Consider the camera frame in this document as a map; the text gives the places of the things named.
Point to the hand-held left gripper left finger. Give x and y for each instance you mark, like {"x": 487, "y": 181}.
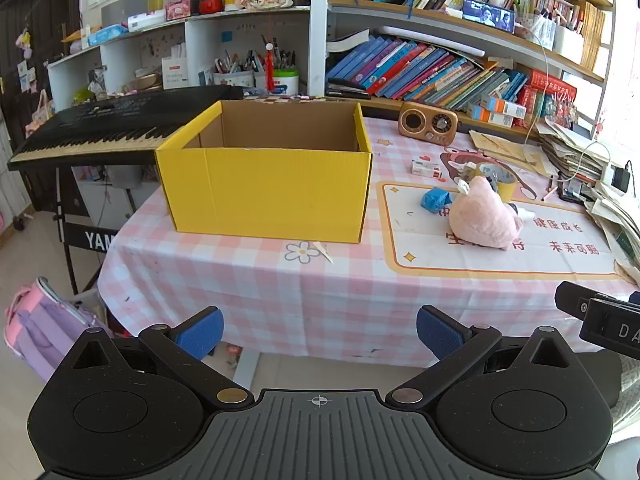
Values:
{"x": 200, "y": 332}

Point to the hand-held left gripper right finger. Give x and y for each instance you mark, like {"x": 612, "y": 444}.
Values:
{"x": 440, "y": 332}

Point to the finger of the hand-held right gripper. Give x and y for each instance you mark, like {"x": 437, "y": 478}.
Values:
{"x": 572, "y": 300}

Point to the pink plush toy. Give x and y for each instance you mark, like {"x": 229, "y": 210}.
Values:
{"x": 482, "y": 217}

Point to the yellow tape roll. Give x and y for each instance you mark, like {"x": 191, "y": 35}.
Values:
{"x": 506, "y": 187}

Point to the blue plastic packet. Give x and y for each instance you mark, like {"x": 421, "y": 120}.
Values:
{"x": 435, "y": 200}

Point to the yellow cardboard box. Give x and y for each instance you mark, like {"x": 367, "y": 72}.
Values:
{"x": 265, "y": 195}

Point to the white charger plug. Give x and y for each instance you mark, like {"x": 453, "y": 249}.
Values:
{"x": 469, "y": 172}

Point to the small white red box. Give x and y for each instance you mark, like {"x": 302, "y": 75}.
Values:
{"x": 425, "y": 168}

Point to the black power adapter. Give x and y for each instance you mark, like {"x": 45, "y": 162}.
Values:
{"x": 621, "y": 177}

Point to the white paper scrap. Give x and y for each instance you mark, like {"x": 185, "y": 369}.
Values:
{"x": 324, "y": 252}

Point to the black keyboard stand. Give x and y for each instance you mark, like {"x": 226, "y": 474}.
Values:
{"x": 90, "y": 239}

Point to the pile of papers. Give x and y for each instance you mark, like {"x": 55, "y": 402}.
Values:
{"x": 570, "y": 152}

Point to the pink purple backpack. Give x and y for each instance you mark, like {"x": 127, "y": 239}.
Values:
{"x": 45, "y": 330}

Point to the orange blue white carton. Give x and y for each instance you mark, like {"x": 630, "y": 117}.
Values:
{"x": 487, "y": 116}
{"x": 505, "y": 106}

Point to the group of red books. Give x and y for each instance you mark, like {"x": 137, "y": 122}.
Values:
{"x": 547, "y": 95}

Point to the brown retro radio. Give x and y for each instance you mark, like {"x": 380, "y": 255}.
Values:
{"x": 425, "y": 122}

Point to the black electronic keyboard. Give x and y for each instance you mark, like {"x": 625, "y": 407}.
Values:
{"x": 100, "y": 125}

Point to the wooden chess box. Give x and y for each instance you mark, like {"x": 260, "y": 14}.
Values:
{"x": 295, "y": 97}

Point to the white pen cup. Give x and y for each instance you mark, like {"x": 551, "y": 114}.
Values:
{"x": 232, "y": 79}

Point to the white desk organiser boxes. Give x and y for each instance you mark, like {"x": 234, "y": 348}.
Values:
{"x": 567, "y": 42}

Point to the stack of black notebooks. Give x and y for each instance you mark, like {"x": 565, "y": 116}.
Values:
{"x": 347, "y": 87}

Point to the white carton with red label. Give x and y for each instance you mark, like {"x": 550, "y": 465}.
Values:
{"x": 174, "y": 70}

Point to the green white tub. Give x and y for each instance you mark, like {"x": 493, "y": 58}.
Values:
{"x": 286, "y": 82}

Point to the row of tan books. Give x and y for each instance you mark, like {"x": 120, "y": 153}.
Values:
{"x": 595, "y": 35}

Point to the red tassel ornament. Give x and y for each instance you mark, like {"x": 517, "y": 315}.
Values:
{"x": 269, "y": 65}

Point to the white shelf unit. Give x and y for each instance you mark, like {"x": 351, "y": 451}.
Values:
{"x": 192, "y": 55}

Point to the large white book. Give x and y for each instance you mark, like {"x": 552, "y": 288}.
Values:
{"x": 435, "y": 40}

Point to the phone with lit screen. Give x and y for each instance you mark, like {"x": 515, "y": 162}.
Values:
{"x": 487, "y": 16}

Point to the blue tissue pack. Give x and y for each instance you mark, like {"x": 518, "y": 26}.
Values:
{"x": 107, "y": 35}

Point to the pink box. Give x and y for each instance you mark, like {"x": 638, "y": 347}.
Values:
{"x": 181, "y": 7}

